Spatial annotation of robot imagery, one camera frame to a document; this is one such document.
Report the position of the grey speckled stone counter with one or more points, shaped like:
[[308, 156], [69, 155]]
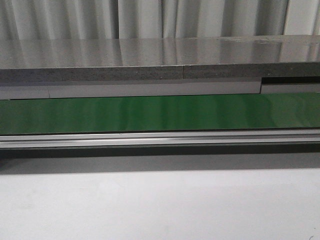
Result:
[[95, 60]]

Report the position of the white rear conveyor guard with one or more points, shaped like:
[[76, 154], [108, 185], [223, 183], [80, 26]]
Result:
[[157, 87]]

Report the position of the green conveyor belt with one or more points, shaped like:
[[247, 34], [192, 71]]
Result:
[[160, 113]]

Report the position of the white pleated curtain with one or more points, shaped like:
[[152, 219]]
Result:
[[144, 19]]

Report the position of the aluminium conveyor side rail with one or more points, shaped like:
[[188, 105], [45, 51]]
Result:
[[44, 141]]

